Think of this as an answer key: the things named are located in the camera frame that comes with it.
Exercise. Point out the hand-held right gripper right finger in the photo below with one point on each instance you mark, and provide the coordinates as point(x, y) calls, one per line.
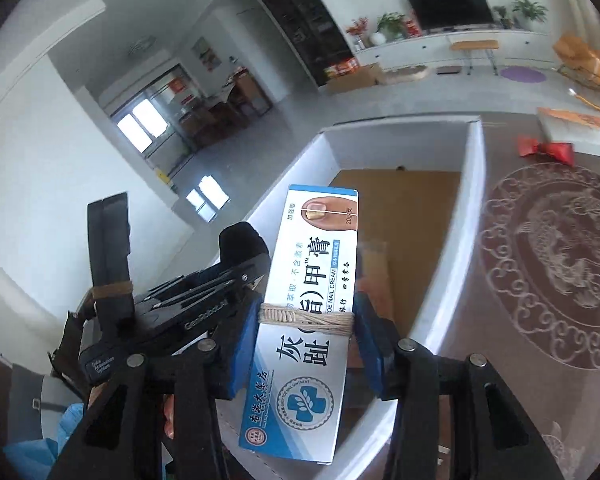
point(375, 355)

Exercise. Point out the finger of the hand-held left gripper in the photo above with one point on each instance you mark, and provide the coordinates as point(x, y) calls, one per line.
point(205, 275)
point(215, 295)

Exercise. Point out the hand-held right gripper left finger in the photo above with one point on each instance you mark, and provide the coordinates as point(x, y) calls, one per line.
point(242, 350)

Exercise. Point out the small black velvet scrunchie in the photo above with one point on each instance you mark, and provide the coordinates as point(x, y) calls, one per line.
point(242, 242)

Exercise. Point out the blue and white ointment box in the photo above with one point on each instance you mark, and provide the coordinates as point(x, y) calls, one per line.
point(300, 360)

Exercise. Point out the white cardboard box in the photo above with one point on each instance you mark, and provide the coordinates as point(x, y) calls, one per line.
point(450, 240)

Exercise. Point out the beige twine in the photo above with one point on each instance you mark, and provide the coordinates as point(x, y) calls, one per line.
point(305, 317)

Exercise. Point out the blue cloth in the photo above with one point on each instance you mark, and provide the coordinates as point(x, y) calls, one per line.
point(30, 460)

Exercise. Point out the brown cardboard box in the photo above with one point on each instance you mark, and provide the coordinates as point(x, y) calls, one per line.
point(355, 82)

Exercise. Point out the red packet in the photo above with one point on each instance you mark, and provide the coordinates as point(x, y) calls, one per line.
point(555, 152)

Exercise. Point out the dark display cabinet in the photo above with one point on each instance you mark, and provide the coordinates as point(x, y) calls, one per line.
point(305, 15)

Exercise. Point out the beige floor mat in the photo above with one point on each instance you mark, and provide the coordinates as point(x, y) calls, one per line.
point(405, 76)

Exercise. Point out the red flowers in white vase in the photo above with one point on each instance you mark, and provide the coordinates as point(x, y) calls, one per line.
point(360, 27)

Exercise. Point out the flat white box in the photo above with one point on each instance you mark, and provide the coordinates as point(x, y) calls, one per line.
point(575, 132)

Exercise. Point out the white TV cabinet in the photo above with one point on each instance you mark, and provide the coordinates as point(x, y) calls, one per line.
point(420, 50)

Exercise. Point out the leafy plant in white pot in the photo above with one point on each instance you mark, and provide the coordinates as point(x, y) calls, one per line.
point(391, 25)

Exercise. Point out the purple round rug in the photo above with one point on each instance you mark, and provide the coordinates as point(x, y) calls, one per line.
point(522, 74)

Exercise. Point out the red gift bag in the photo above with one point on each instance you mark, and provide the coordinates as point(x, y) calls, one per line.
point(413, 25)

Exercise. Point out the wooden stool with hairpin legs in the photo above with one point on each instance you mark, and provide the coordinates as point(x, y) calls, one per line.
point(475, 44)

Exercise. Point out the black television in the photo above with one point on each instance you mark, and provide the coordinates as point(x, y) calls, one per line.
point(450, 5)

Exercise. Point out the orange lounge chair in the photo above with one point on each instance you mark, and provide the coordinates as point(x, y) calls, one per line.
point(585, 60)

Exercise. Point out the small green potted plant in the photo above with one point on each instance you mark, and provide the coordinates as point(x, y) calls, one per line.
point(501, 15)

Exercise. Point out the large green potted plant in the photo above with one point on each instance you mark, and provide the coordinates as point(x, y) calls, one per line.
point(529, 10)

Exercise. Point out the framed wall picture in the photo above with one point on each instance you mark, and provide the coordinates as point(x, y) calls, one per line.
point(207, 54)

